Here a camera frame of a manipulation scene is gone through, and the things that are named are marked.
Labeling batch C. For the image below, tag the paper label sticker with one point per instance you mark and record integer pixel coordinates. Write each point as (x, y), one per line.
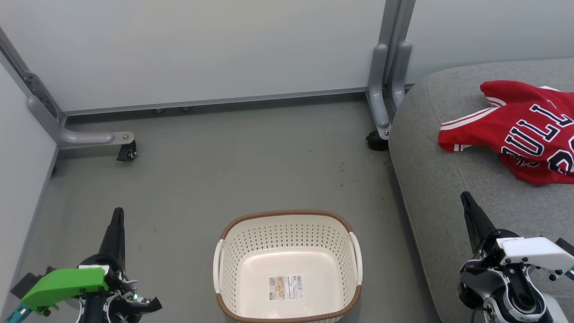
(286, 287)

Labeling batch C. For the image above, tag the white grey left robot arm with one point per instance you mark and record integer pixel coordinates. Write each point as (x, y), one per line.
(112, 300)

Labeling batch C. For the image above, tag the black caster wheel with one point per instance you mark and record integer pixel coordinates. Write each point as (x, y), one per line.
(376, 141)
(127, 151)

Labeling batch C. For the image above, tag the cream perforated laundry basket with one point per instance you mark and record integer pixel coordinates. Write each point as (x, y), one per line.
(287, 260)

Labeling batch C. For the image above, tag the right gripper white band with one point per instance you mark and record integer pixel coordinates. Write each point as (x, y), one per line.
(533, 251)

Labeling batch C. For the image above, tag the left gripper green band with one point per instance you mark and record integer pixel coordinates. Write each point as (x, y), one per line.
(63, 285)

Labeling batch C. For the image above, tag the red basketball jersey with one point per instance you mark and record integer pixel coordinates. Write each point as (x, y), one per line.
(515, 130)

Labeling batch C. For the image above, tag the grey fabric sofa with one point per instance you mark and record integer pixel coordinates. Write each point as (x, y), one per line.
(448, 202)

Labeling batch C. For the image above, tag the grey partition bottom rail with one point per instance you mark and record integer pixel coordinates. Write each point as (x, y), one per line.
(215, 102)

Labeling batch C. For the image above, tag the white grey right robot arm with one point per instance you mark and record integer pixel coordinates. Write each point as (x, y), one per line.
(506, 291)

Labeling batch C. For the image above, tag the grey partition foot with bolts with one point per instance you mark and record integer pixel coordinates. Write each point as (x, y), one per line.
(80, 137)

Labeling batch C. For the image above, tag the grey partition post foot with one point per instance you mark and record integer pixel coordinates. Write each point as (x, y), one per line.
(388, 58)

